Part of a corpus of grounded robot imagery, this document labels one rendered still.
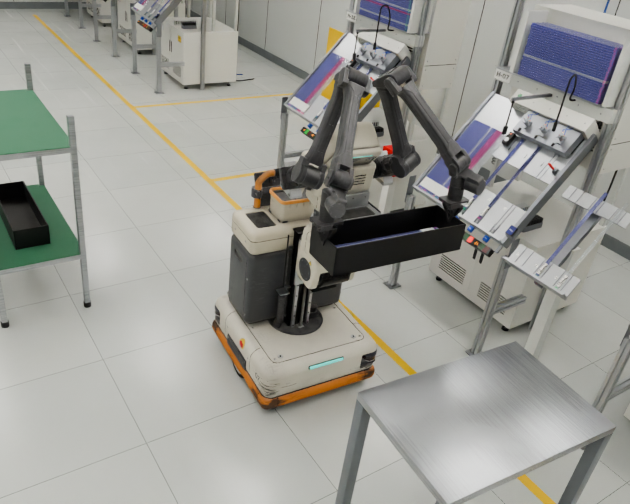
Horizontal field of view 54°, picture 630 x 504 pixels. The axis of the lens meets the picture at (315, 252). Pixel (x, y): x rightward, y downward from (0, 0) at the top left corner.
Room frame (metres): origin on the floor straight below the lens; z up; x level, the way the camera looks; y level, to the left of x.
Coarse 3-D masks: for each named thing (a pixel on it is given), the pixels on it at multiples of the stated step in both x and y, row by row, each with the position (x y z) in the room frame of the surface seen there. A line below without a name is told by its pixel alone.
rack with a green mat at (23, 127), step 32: (0, 96) 3.22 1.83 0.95; (32, 96) 3.29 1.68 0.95; (0, 128) 2.79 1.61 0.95; (32, 128) 2.85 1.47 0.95; (0, 160) 2.50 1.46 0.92; (32, 192) 3.28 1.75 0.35; (0, 224) 2.87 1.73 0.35; (64, 224) 2.96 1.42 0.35; (0, 256) 2.57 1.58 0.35; (32, 256) 2.61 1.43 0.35; (64, 256) 2.65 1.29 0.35; (0, 288) 2.44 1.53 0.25
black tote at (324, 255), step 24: (384, 216) 2.08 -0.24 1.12; (408, 216) 2.15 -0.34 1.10; (432, 216) 2.21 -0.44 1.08; (312, 240) 1.90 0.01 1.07; (336, 240) 1.97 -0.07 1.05; (360, 240) 2.03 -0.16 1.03; (384, 240) 1.88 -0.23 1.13; (408, 240) 1.94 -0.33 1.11; (432, 240) 2.00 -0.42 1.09; (456, 240) 2.07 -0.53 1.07; (336, 264) 1.78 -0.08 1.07; (360, 264) 1.83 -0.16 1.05; (384, 264) 1.89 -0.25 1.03
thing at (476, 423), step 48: (384, 384) 1.52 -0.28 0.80; (432, 384) 1.55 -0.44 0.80; (480, 384) 1.58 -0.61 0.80; (528, 384) 1.61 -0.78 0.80; (384, 432) 1.33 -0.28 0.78; (432, 432) 1.34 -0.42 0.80; (480, 432) 1.36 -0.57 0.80; (528, 432) 1.39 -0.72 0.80; (576, 432) 1.42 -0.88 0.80; (432, 480) 1.16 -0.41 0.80; (480, 480) 1.18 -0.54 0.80; (576, 480) 1.46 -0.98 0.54
